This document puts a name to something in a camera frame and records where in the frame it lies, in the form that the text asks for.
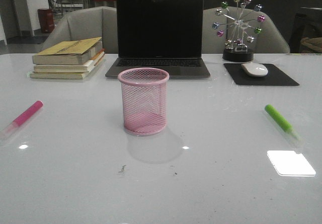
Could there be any top yellow book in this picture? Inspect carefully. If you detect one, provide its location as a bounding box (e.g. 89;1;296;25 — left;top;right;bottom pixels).
32;37;103;65

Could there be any right grey armchair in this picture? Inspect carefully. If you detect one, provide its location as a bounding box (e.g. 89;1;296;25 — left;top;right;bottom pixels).
202;7;290;54

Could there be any pink mesh pen holder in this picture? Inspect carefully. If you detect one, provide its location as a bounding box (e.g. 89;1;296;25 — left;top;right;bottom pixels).
118;67;170;136

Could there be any bottom cream book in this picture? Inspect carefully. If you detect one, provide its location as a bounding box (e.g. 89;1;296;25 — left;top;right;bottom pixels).
28;57;104;80

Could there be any cream book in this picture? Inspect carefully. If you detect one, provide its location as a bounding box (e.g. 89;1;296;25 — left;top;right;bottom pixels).
28;57;104;80
34;50;105;73

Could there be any grey laptop computer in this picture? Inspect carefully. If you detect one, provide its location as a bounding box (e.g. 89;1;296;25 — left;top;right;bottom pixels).
105;0;210;79

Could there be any middle cream book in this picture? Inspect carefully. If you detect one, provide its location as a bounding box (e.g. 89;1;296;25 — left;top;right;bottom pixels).
34;50;105;73

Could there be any white computer mouse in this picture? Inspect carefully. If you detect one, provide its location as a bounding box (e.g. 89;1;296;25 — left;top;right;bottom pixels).
241;62;268;77

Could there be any grey armchair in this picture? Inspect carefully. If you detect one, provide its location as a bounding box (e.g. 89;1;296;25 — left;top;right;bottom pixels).
202;7;290;54
42;6;118;54

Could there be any left grey armchair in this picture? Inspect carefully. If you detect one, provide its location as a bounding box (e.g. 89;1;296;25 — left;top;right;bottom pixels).
42;6;118;54

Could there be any green highlighter pen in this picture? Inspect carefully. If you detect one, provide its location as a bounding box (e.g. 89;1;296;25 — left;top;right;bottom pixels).
264;104;301;141

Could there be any pink highlighter pen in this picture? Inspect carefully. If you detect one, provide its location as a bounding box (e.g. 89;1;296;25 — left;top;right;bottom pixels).
1;100;43;140

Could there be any red bin in background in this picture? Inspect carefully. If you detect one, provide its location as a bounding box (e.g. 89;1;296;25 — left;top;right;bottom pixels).
37;9;55;33

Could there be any black mouse pad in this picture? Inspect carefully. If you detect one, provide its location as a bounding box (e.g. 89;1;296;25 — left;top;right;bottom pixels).
223;63;299;86

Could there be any olive cushioned seat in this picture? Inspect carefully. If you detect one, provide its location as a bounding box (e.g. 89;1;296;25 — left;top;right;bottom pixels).
300;37;321;53

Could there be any ferris wheel desk toy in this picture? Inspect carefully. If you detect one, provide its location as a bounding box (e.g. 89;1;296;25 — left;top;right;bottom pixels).
212;0;266;62

